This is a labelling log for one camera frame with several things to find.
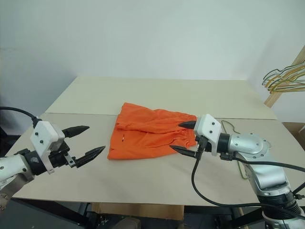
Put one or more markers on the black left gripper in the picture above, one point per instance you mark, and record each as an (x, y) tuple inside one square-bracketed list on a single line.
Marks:
[(59, 157)]

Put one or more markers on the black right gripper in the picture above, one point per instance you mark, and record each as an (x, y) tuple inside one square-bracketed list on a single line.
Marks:
[(199, 145)]

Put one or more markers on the orange shorts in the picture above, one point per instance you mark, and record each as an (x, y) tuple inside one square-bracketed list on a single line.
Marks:
[(143, 133)]

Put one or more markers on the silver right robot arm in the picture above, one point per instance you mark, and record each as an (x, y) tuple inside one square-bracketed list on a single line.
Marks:
[(252, 144)]

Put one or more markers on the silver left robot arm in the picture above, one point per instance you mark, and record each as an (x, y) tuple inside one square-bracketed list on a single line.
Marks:
[(10, 167)]

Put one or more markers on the flat cardboard sheet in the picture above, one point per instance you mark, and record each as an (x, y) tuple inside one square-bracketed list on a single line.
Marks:
[(143, 211)]

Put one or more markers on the wooden clothes rack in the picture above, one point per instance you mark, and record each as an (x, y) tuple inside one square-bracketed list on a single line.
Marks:
[(274, 97)]

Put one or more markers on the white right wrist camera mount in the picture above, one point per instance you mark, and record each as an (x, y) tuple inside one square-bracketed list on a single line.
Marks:
[(207, 126)]

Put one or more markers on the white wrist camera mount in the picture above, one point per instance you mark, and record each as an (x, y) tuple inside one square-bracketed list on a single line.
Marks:
[(44, 133), (207, 126)]

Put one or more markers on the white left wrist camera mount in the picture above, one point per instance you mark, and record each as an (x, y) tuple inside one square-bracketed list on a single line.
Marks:
[(44, 133)]

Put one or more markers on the black table frame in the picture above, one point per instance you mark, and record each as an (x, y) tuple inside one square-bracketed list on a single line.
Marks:
[(47, 214)]

